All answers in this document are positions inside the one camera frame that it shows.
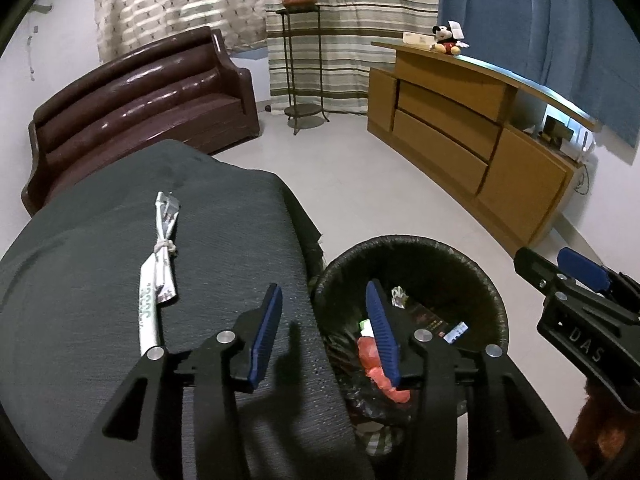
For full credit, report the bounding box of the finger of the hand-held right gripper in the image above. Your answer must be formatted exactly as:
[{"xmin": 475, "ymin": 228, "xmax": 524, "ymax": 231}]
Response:
[
  {"xmin": 556, "ymin": 247, "xmax": 615, "ymax": 295},
  {"xmin": 514, "ymin": 246, "xmax": 568, "ymax": 293}
]

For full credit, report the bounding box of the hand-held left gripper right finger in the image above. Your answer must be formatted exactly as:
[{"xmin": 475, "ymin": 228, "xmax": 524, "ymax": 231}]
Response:
[{"xmin": 365, "ymin": 280, "xmax": 588, "ymax": 480}]

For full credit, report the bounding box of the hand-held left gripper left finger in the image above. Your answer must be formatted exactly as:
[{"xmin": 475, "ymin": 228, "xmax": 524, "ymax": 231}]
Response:
[{"xmin": 72, "ymin": 282, "xmax": 284, "ymax": 480}]

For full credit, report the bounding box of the red plastic bag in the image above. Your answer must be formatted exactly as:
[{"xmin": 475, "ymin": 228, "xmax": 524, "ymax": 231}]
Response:
[{"xmin": 356, "ymin": 336, "xmax": 413, "ymax": 406}]

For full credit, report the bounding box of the black carton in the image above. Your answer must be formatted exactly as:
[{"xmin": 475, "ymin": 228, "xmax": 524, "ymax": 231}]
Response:
[{"xmin": 395, "ymin": 300, "xmax": 448, "ymax": 341}]

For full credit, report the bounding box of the black trash bin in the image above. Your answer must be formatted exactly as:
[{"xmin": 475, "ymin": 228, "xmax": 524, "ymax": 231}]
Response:
[{"xmin": 309, "ymin": 234, "xmax": 511, "ymax": 456}]

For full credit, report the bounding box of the wooden cabinet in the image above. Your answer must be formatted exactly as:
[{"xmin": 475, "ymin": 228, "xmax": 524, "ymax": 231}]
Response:
[{"xmin": 367, "ymin": 40, "xmax": 603, "ymax": 256}]

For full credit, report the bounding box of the white and green plastic bag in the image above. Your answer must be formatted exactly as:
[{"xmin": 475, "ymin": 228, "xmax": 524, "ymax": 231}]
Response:
[{"xmin": 137, "ymin": 191, "xmax": 182, "ymax": 356}]

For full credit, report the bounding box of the white device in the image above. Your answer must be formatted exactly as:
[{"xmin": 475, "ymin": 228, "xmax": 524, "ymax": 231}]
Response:
[{"xmin": 562, "ymin": 129, "xmax": 597, "ymax": 156}]

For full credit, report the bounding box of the small dark box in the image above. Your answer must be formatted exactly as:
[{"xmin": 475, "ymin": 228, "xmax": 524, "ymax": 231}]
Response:
[{"xmin": 542, "ymin": 115, "xmax": 575, "ymax": 143}]

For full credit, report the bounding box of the dark grey tablecloth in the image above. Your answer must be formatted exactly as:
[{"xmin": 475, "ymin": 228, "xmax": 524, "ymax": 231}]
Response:
[{"xmin": 0, "ymin": 139, "xmax": 376, "ymax": 480}]

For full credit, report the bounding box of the black metal plant stand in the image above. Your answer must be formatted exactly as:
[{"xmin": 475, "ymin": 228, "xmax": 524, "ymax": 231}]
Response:
[{"xmin": 276, "ymin": 5, "xmax": 331, "ymax": 136}]

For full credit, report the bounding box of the mouse plush toy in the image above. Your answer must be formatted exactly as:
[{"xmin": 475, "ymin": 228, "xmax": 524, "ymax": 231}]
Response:
[{"xmin": 431, "ymin": 22, "xmax": 470, "ymax": 56}]

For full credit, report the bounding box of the blue curtain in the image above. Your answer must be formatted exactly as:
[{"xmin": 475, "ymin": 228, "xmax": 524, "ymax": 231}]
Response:
[{"xmin": 437, "ymin": 0, "xmax": 640, "ymax": 148}]

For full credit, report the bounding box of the brown leather sofa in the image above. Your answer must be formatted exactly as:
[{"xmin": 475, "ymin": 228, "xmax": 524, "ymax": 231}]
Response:
[{"xmin": 21, "ymin": 26, "xmax": 261, "ymax": 217}]

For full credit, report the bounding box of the striped curtain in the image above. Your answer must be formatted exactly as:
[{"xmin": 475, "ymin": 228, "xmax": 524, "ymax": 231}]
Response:
[{"xmin": 265, "ymin": 0, "xmax": 441, "ymax": 116}]

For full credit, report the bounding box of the beige dotted curtain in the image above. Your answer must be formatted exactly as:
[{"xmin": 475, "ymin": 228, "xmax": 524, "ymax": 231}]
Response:
[{"xmin": 95, "ymin": 0, "xmax": 268, "ymax": 63}]

